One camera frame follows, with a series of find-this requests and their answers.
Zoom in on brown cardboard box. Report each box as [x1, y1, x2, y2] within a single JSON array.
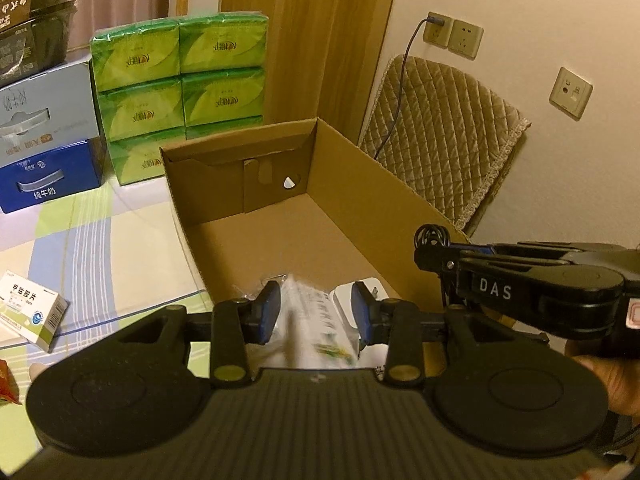
[[159, 116, 473, 377]]

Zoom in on plaid cloth covered desktop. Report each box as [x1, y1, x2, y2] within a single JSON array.
[[0, 180, 217, 361]]

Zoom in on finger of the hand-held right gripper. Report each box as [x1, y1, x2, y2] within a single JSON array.
[[414, 240, 626, 277]]

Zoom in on white plug adapter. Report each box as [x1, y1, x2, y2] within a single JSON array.
[[332, 276, 389, 333]]

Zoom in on quilted beige chair cover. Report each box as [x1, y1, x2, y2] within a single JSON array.
[[357, 55, 532, 241]]

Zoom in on black cable bundle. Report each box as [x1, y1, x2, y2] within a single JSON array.
[[415, 224, 452, 252]]

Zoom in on dark blue milk carton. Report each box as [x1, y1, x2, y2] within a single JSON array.
[[0, 139, 108, 215]]

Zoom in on black instant noodle bowl pack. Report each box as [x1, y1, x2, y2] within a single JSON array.
[[0, 0, 77, 88]]

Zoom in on person's right hand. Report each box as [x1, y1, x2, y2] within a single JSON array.
[[565, 346, 640, 417]]

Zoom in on beige network wall socket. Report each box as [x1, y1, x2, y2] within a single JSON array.
[[549, 66, 593, 121]]

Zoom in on red packet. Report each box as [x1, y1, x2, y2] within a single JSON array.
[[0, 359, 21, 406]]

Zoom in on grey charger cable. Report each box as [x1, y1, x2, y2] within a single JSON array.
[[372, 16, 443, 156]]

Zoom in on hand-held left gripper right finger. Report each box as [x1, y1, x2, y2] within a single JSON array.
[[350, 281, 496, 388]]

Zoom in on green white medicine box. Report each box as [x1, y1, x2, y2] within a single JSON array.
[[257, 272, 361, 373]]

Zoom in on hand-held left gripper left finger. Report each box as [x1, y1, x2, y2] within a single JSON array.
[[117, 280, 283, 388]]

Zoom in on beige wall socket with plug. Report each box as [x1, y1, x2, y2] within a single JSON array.
[[423, 11, 453, 48]]

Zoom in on light blue milk carton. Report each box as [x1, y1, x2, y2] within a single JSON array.
[[0, 57, 103, 168]]

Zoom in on stack of green tissue packs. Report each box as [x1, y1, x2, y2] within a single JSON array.
[[90, 10, 268, 188]]

